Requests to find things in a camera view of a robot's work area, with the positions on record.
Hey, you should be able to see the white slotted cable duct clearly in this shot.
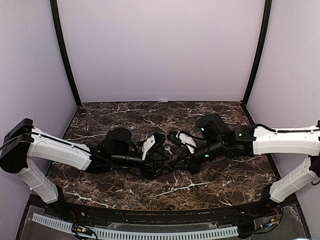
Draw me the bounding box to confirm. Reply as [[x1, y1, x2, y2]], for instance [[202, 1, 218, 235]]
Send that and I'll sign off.
[[31, 213, 239, 240]]

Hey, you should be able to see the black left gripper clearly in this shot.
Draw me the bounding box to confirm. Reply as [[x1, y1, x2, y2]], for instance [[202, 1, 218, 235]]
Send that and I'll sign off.
[[111, 150, 174, 181]]

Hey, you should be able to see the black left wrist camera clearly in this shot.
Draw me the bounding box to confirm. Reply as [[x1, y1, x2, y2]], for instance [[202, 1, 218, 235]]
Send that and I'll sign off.
[[141, 132, 166, 161]]

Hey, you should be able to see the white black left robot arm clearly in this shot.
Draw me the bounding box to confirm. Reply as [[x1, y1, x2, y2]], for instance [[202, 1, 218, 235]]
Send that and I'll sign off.
[[0, 118, 171, 218]]

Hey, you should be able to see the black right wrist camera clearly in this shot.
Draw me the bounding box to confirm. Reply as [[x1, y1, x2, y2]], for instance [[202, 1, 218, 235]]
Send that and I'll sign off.
[[167, 131, 197, 154]]

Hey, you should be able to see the black right frame post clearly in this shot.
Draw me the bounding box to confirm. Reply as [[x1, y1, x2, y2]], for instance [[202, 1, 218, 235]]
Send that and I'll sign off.
[[241, 0, 273, 108]]

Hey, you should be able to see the black frame post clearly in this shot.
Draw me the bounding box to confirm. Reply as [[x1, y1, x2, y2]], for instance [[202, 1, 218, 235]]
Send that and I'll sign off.
[[50, 0, 82, 108], [241, 0, 273, 108]]

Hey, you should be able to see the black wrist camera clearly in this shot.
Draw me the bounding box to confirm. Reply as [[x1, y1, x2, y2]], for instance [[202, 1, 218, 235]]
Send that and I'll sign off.
[[141, 132, 166, 161], [167, 131, 197, 154]]

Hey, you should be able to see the silver key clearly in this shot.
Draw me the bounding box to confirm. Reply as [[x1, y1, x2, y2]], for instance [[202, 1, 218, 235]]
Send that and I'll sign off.
[[164, 146, 173, 155]]

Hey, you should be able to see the black table front rail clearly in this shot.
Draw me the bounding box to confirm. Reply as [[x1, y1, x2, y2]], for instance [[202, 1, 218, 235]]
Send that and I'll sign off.
[[65, 202, 262, 224]]

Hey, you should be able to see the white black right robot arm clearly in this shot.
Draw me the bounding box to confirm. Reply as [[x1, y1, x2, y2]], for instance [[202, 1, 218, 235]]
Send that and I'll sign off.
[[167, 113, 320, 217]]

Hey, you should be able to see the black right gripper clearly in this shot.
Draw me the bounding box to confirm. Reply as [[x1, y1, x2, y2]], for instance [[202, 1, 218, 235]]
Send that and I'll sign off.
[[171, 137, 226, 175]]

